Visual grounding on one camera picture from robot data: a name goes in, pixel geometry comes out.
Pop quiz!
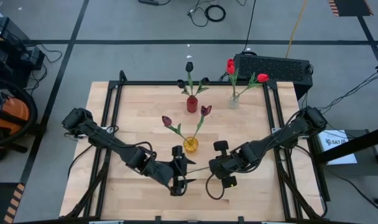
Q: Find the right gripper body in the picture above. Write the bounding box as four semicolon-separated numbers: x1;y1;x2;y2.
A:
213;140;244;189

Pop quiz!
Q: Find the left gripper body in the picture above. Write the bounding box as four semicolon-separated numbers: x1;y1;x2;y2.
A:
144;145;185;197

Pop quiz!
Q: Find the yellow glass vase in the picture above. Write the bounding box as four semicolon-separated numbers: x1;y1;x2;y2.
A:
183;136;200;154

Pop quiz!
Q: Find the red ribbed glass vase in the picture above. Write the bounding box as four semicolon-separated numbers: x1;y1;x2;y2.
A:
186;95;198;114

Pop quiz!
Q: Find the red artificial tulip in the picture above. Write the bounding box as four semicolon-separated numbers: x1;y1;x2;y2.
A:
227;65;239;97
226;58;238;97
237;73;270;98

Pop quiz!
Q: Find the clear glass vase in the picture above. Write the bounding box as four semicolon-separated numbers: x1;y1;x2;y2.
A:
228;93;241;110

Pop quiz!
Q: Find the black computer tower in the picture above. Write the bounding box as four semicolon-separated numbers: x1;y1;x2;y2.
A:
233;53;314;101

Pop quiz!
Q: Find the white printed paper sheet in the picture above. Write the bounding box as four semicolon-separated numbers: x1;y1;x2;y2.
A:
316;129;359;166

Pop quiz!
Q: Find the black side cart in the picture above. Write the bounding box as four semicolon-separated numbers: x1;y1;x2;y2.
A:
310;124;378;200

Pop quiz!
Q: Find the orange vacuum cleaner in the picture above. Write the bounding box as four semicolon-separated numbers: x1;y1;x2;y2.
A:
0;77;39;149
0;87;31;131

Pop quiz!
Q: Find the hazard-striped black floor mat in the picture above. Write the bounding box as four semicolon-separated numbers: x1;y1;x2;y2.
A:
0;182;26;224
328;0;374;17

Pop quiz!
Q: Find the black equipment stack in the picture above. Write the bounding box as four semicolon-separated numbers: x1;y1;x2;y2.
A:
0;17;46;88

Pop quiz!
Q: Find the black aluminium table frame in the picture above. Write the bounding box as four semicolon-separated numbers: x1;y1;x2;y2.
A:
63;70;328;224

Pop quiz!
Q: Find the black hanging cable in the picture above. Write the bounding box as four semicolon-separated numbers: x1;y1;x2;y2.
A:
242;0;257;53

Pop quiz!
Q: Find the coiled black cable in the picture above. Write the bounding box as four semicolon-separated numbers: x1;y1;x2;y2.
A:
204;4;226;22

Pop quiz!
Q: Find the yellow hanging cable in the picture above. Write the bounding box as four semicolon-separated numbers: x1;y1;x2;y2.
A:
285;0;308;59

